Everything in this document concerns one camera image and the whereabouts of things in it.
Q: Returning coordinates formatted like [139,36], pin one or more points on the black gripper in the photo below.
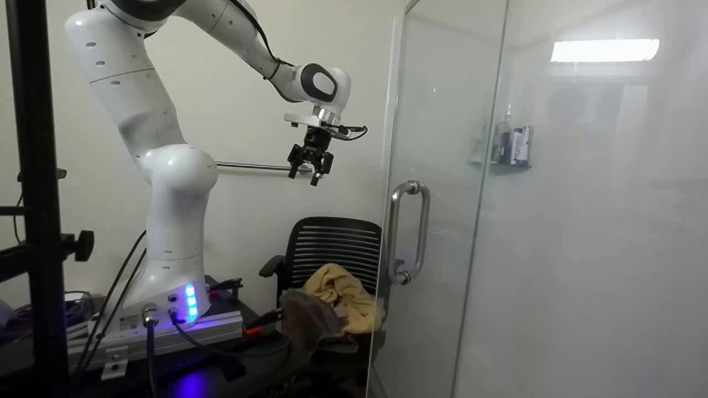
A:
[317,140]

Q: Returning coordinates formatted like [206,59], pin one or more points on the glass shower door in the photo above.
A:
[434,111]

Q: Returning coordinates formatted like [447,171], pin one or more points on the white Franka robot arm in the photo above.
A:
[168,177]

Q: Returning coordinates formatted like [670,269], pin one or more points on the fixed glass shower panel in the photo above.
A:
[606,244]

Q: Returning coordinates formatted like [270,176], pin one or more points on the black mesh office chair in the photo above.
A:
[336,247]

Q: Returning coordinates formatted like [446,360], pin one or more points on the yellow towel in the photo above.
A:
[346,295]

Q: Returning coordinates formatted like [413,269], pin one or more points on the grey brown cloth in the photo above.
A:
[311,321]

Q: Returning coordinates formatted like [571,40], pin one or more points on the white blue toiletry bottle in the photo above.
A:
[504,145]

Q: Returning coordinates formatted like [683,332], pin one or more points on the black clamp knob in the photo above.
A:
[79,247]

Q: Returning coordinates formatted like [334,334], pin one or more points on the black vertical stand pole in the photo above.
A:
[34,199]

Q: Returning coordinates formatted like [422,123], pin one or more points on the chrome wall towel bar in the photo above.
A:
[252,168]

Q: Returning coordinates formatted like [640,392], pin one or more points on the shower wall shelf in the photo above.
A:
[501,167]

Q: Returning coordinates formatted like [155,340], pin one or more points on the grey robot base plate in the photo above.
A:
[155,332]

